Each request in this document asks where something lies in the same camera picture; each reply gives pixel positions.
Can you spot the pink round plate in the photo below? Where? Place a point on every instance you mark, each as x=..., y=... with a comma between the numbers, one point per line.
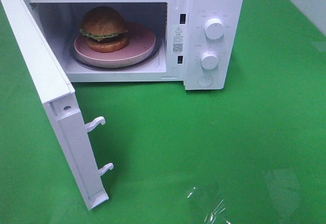
x=140, y=44

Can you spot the burger with lettuce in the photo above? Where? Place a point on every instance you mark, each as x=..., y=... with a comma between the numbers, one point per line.
x=104, y=29

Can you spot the white microwave door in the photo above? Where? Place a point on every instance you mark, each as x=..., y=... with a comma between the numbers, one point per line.
x=58, y=98

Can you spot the glass microwave turntable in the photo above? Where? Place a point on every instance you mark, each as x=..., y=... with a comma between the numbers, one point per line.
x=149, y=64

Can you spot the lower white microwave knob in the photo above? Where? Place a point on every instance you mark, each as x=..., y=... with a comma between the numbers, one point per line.
x=209, y=60

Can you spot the white microwave knob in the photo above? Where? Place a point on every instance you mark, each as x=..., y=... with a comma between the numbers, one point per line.
x=214, y=28
x=209, y=60

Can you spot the white microwave oven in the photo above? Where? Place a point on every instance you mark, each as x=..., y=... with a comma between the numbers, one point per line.
x=178, y=24

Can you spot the upper white microwave knob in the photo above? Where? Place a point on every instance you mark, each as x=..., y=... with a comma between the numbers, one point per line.
x=214, y=28

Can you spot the clear tape patch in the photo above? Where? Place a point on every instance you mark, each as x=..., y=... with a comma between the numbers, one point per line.
x=205, y=202
x=284, y=190

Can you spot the clear tape patch right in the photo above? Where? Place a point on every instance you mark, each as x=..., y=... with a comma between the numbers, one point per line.
x=284, y=190

